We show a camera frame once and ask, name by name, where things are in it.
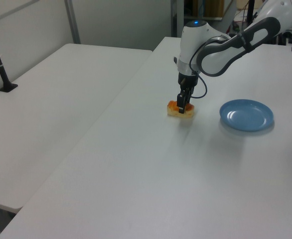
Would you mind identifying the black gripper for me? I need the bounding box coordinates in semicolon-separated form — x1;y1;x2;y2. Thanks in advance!
176;72;199;115

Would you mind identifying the bread with orange topping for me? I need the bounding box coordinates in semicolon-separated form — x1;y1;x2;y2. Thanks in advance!
166;100;195;119

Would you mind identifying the blue plastic plate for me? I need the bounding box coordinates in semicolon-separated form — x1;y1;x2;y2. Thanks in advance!
219;99;275;132

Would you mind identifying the cardboard box on shelf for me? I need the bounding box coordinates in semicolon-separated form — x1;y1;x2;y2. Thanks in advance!
192;0;225;18

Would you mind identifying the black tripod pole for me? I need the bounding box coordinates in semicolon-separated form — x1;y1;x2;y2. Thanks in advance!
247;0;257;26

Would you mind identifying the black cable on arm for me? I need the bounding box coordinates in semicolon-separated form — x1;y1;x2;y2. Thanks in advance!
189;35;237;100

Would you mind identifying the dark metal shelf post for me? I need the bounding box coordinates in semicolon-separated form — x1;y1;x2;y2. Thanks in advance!
170;0;185;38

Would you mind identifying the grey metal partition post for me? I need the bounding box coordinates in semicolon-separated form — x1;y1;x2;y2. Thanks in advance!
64;0;81;45

